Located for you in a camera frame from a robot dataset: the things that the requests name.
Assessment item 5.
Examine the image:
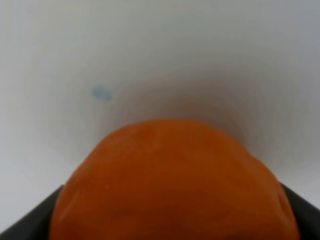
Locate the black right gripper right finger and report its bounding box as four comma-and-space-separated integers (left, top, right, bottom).
278, 183, 320, 240

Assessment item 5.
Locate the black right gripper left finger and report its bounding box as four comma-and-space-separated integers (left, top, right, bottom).
0, 185, 63, 240

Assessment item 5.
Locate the orange tangerine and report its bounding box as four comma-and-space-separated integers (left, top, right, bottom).
49, 119, 300, 240

